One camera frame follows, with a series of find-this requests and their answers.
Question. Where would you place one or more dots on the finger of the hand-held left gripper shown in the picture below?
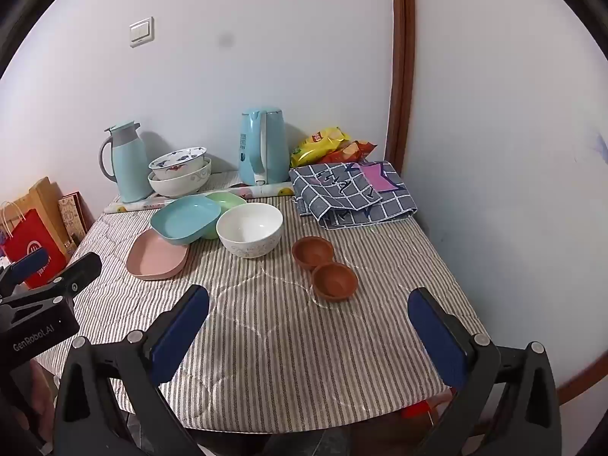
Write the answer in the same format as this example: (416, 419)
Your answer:
(28, 263)
(76, 275)

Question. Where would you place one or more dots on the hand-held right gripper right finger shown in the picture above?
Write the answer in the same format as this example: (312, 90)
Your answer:
(437, 337)

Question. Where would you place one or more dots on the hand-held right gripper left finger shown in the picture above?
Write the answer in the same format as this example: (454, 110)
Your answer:
(180, 327)

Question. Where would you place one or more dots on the plain white bowl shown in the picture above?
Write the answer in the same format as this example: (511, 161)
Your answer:
(249, 242)

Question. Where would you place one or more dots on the small brown bowl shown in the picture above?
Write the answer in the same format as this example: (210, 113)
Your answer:
(332, 282)
(311, 251)

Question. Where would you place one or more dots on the green plastic dish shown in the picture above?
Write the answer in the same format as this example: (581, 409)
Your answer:
(228, 201)

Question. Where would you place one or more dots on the red paper bag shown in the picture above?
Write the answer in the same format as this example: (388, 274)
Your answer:
(35, 242)

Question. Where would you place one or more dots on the patterned cardboard box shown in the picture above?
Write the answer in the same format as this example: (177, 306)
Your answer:
(71, 218)

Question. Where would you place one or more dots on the brown paper bag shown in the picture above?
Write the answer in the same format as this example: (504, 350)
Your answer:
(45, 199)

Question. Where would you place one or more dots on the small red plastic item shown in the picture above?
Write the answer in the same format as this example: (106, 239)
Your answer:
(418, 410)

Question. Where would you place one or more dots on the pink plastic dish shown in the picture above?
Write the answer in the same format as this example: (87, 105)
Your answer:
(154, 256)

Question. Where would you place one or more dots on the blue plastic dish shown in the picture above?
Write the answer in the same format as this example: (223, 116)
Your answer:
(183, 221)

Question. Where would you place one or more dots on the grey striped tablecloth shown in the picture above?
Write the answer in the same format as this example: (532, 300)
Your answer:
(285, 351)

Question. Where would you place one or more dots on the light blue thermos jug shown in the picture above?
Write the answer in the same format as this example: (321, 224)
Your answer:
(130, 171)

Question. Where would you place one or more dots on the white bowl with grey swirls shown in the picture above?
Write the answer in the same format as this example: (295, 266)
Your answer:
(183, 186)

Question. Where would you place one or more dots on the floral patterned porcelain bowl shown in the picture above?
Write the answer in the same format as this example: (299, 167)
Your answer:
(178, 168)

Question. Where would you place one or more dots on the brown wooden baseboard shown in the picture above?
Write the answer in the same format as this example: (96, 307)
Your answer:
(582, 380)

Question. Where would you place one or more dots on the fruit printed rolled oilcloth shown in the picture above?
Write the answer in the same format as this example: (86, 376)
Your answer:
(266, 191)

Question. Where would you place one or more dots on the grey checked cloth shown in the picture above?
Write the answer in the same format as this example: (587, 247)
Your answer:
(332, 199)

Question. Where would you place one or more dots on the light blue electric kettle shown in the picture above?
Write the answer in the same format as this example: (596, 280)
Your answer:
(273, 152)

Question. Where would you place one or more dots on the red chip bag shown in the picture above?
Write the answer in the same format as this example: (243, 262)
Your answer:
(354, 152)

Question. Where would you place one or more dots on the yellow chip bag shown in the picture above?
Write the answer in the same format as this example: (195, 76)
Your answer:
(316, 147)

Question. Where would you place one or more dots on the white light switch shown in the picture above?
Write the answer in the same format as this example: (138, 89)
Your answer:
(141, 32)

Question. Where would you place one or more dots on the brown wooden door frame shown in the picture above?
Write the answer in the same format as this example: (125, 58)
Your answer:
(403, 66)

